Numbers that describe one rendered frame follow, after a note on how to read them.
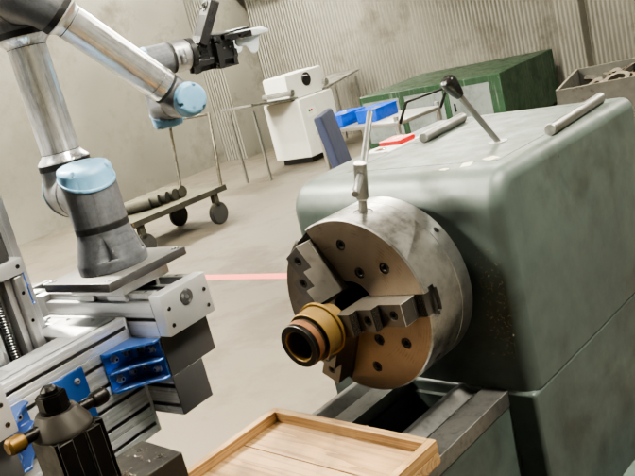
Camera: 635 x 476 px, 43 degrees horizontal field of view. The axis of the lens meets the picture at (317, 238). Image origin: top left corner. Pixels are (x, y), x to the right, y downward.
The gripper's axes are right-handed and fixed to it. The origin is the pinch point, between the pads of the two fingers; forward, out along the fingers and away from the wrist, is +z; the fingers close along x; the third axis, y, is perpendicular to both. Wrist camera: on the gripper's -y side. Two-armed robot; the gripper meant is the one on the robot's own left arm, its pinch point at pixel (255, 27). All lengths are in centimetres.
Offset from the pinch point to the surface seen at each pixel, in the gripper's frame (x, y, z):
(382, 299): 87, 36, -35
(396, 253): 89, 29, -33
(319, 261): 74, 31, -38
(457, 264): 90, 34, -22
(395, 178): 71, 24, -17
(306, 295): 78, 34, -44
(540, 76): -444, 175, 605
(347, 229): 79, 26, -35
